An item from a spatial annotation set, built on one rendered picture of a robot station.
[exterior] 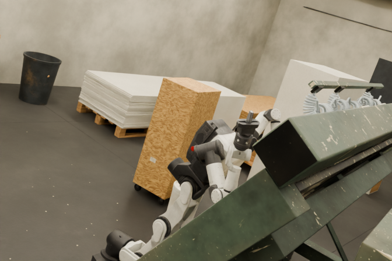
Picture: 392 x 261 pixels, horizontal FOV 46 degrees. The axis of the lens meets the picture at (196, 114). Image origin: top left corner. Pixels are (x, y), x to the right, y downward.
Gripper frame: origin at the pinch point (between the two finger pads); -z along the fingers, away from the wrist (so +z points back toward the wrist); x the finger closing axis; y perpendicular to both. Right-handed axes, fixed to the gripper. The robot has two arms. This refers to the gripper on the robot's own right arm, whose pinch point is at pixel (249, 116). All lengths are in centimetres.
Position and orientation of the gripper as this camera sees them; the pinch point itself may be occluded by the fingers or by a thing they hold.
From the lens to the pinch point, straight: 235.3
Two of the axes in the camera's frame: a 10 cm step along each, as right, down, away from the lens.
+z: -2.0, 8.5, 4.9
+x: 9.3, 0.1, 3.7
